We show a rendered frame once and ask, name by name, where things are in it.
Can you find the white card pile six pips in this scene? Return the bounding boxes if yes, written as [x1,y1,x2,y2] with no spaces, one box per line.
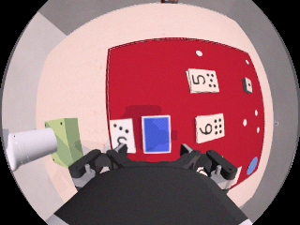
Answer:
[194,112,226,144]

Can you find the white card pile five pips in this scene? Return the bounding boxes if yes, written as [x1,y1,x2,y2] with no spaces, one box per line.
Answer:
[186,67,220,95]

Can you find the white card three pips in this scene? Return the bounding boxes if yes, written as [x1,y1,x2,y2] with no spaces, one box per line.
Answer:
[109,117,137,155]

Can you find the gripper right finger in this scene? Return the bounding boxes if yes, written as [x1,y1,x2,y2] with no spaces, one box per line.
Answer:
[179,142,239,192]

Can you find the red felt mat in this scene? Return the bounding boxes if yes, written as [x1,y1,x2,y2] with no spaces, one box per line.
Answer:
[105,37,266,190]

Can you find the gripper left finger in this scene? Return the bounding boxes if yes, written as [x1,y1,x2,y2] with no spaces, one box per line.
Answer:
[67,143,134,191]

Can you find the blue flat disc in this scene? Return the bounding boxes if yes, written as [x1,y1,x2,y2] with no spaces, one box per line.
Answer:
[246,156,260,176]

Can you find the blue-backed plywood card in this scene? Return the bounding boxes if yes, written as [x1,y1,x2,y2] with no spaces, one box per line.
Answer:
[141,114,173,155]

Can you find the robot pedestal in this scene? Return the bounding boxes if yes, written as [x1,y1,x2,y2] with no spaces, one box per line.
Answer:
[44,117,84,168]

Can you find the grey block with peg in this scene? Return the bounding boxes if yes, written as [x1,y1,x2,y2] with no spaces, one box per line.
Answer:
[242,76,253,95]

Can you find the pale beige stone table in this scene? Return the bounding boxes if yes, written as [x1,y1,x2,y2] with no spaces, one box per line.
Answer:
[36,3,276,209]

